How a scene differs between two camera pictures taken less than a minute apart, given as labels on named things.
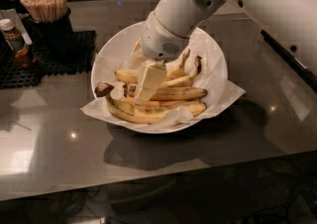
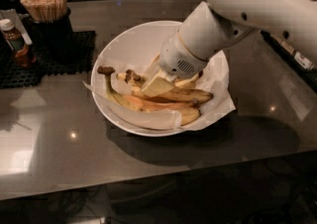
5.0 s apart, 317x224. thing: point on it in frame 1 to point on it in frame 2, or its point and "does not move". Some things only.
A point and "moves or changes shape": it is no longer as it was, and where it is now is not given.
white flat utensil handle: [11, 14] does not move
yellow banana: [172, 93] moves or changes shape
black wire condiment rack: [307, 75] does not move
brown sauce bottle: [24, 56] does not move
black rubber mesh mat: [14, 75] does not move
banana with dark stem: [104, 89] to [187, 116]
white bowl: [145, 95] does not move
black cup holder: [54, 42] does not move
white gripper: [158, 41] to [178, 58]
